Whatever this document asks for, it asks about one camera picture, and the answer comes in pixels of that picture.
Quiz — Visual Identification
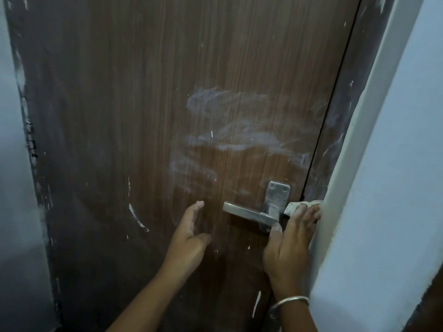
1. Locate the person's right hand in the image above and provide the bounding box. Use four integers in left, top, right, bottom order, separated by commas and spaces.
262, 203, 322, 301

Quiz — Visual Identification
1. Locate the person's left hand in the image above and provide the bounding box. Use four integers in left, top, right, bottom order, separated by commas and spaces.
161, 200, 213, 277

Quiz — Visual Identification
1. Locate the small white cloth wad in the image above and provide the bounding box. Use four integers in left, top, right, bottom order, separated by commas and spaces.
283, 200, 323, 217

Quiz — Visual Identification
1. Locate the silver metal door handle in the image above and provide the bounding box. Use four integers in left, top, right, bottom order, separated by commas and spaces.
222, 180, 291, 234

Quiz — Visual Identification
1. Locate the brown wooden door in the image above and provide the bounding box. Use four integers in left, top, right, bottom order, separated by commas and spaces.
3, 0, 362, 332

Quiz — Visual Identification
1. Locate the person's right forearm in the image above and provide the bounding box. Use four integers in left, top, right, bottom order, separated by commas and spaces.
276, 299, 319, 332

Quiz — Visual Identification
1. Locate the person's left forearm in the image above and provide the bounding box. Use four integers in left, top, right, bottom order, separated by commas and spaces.
105, 266, 184, 332

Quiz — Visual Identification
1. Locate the dark brown door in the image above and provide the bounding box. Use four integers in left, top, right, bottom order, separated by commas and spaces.
403, 262, 443, 332

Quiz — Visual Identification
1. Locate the silver bangle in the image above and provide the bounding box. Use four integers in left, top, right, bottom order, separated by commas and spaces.
269, 296, 311, 320

